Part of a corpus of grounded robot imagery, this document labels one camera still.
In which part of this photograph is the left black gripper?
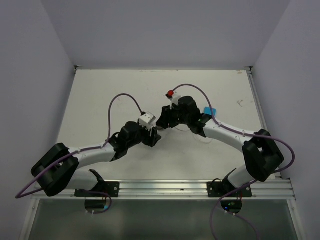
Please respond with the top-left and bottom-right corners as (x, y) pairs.
(126, 122), (161, 149)

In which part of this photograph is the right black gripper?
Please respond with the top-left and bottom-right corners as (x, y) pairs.
(157, 102), (191, 129)

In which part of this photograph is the white usb cable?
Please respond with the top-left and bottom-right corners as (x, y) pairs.
(174, 126), (213, 145)

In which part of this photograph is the blue square plug adapter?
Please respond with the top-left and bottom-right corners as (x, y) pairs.
(203, 106), (217, 117)

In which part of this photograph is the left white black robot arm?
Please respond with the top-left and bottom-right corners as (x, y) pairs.
(31, 121), (162, 197)

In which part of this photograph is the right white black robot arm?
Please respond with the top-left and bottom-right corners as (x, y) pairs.
(156, 91), (284, 197)

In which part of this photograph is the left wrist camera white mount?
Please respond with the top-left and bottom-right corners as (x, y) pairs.
(138, 112), (156, 131)

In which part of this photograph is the right wrist camera red mount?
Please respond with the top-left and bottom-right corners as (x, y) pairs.
(165, 90), (181, 110)

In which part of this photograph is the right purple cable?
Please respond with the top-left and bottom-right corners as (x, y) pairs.
(172, 83), (296, 240)

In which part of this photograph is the purple cable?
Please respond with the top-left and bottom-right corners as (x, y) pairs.
(15, 93), (145, 215)
(172, 83), (296, 240)

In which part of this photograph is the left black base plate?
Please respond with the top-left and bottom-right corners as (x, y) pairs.
(74, 181), (120, 198)

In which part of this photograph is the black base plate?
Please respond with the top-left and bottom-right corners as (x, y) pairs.
(206, 178), (253, 198)
(74, 181), (120, 198)

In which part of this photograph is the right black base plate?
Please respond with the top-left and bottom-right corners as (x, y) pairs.
(206, 178), (253, 198)

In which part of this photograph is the right side aluminium rail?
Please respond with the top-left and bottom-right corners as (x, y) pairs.
(244, 65), (283, 180)

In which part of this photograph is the aluminium extrusion rail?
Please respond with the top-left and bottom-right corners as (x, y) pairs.
(31, 178), (297, 200)

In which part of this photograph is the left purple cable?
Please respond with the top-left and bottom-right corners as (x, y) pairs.
(15, 93), (145, 215)

